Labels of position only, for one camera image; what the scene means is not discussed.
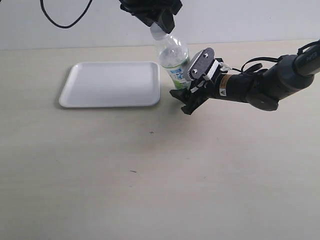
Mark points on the white rectangular plastic tray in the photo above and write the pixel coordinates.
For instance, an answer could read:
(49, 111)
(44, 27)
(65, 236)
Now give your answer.
(112, 85)

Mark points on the white bottle cap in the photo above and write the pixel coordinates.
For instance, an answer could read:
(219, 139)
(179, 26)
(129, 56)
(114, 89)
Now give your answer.
(157, 32)

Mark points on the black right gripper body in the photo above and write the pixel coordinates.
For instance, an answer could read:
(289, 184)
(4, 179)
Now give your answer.
(203, 89)

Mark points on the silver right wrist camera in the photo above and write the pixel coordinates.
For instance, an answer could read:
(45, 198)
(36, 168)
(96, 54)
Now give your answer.
(199, 65)

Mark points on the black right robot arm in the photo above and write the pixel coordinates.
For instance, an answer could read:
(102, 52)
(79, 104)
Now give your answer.
(262, 85)

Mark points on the clear plastic drink bottle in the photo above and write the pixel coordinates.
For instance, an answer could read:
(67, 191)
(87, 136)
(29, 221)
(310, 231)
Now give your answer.
(173, 56)

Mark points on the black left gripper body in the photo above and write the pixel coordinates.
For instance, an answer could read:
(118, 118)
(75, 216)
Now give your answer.
(157, 5)

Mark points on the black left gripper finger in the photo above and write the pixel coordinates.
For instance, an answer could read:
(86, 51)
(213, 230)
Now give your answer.
(166, 21)
(143, 13)

